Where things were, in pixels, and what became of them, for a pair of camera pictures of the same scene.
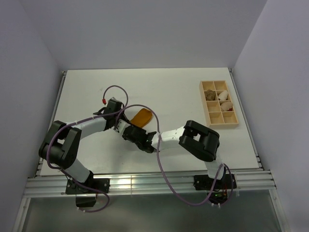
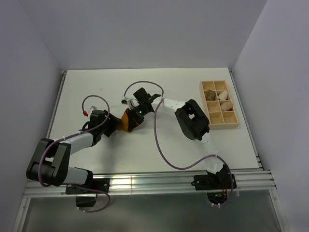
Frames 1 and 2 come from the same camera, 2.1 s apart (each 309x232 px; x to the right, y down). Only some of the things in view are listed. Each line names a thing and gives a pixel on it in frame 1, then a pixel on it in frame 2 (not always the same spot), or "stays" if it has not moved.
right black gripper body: x=140 y=129 to x=140 y=110
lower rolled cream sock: x=226 y=106 stays
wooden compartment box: x=216 y=118 stays
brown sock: x=210 y=94 stays
